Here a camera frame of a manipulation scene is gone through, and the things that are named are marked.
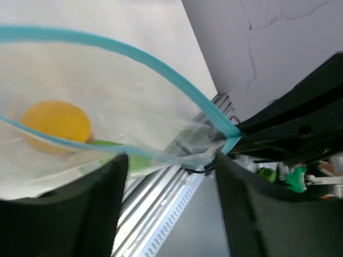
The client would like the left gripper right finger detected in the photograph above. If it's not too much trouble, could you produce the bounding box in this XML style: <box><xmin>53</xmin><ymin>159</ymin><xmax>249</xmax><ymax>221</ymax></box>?
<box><xmin>214</xmin><ymin>153</ymin><xmax>342</xmax><ymax>256</ymax></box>

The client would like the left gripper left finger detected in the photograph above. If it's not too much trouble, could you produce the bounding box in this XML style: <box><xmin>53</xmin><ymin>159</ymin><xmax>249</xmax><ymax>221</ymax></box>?
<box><xmin>1</xmin><ymin>154</ymin><xmax>129</xmax><ymax>256</ymax></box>

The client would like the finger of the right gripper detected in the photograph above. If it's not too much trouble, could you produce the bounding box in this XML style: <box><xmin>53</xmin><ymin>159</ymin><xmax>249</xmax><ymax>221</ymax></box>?
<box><xmin>238</xmin><ymin>52</ymin><xmax>342</xmax><ymax>134</ymax></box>
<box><xmin>230</xmin><ymin>117</ymin><xmax>342</xmax><ymax>163</ymax></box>

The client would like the green toy vegetable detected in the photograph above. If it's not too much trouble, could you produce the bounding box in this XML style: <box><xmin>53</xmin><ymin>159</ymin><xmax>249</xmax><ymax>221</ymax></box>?
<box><xmin>74</xmin><ymin>139</ymin><xmax>157</xmax><ymax>178</ymax></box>

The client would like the yellow toy fruit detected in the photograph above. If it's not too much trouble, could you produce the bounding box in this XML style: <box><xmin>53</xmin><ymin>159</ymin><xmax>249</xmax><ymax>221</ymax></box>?
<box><xmin>21</xmin><ymin>100</ymin><xmax>92</xmax><ymax>143</ymax></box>

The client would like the clear zip top bag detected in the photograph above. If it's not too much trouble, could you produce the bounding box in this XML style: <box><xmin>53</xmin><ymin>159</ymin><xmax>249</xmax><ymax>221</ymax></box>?
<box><xmin>1</xmin><ymin>25</ymin><xmax>242</xmax><ymax>200</ymax></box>

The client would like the green cloth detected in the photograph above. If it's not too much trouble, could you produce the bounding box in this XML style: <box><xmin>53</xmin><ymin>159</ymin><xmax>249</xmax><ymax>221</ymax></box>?
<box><xmin>285</xmin><ymin>167</ymin><xmax>307</xmax><ymax>193</ymax></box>

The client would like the green toy bell pepper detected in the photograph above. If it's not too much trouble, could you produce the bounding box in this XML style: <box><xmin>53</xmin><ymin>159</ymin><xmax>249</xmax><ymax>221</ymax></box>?
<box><xmin>257</xmin><ymin>167</ymin><xmax>277</xmax><ymax>183</ymax></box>

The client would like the aluminium rail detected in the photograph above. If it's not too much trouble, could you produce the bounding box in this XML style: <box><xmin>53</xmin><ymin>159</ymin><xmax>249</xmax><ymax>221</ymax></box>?
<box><xmin>111</xmin><ymin>92</ymin><xmax>236</xmax><ymax>257</ymax></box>

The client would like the white slotted cable duct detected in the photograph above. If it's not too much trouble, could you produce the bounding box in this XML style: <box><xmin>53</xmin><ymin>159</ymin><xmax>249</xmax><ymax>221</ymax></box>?
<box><xmin>135</xmin><ymin>175</ymin><xmax>204</xmax><ymax>256</ymax></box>

